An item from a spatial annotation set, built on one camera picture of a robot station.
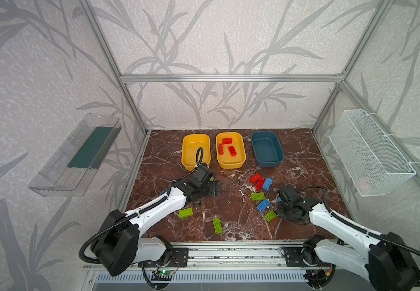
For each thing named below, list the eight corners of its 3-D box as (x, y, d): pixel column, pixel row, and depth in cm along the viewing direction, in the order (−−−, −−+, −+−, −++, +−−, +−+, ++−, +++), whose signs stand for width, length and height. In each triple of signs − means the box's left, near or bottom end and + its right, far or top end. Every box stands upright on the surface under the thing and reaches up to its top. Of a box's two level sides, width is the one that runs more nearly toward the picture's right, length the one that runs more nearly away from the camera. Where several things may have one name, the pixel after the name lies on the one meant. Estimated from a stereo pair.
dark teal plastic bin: (253, 167, 105) (255, 161, 100) (249, 137, 120) (250, 131, 115) (283, 167, 105) (285, 161, 100) (275, 137, 120) (277, 131, 115)
